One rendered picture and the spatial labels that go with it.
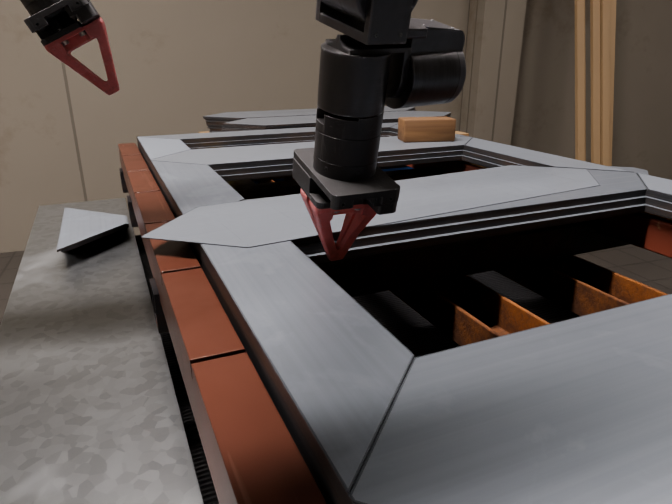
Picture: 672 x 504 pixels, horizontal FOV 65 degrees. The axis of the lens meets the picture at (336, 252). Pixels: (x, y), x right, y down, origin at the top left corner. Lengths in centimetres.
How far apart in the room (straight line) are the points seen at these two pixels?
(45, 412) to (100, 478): 13
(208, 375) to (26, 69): 296
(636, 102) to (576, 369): 448
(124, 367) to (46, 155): 267
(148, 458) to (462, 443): 34
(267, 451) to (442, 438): 10
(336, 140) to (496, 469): 28
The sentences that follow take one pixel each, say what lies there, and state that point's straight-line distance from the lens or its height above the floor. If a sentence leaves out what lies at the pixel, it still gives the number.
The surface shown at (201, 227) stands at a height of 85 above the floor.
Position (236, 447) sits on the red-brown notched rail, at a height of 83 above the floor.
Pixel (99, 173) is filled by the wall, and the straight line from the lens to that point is 329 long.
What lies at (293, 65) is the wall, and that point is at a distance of 333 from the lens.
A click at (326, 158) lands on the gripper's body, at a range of 46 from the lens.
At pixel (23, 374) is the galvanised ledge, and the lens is 74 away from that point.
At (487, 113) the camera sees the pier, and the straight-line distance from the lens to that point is 373.
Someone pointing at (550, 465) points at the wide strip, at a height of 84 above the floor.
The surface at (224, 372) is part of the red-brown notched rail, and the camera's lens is 38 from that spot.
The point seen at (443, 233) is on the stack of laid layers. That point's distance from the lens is 67.
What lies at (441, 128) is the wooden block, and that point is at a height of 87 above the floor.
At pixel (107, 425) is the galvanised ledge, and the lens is 61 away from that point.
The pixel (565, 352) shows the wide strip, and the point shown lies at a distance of 39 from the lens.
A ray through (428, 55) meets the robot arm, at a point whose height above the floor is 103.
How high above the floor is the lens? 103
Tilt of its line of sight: 20 degrees down
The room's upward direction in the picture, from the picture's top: straight up
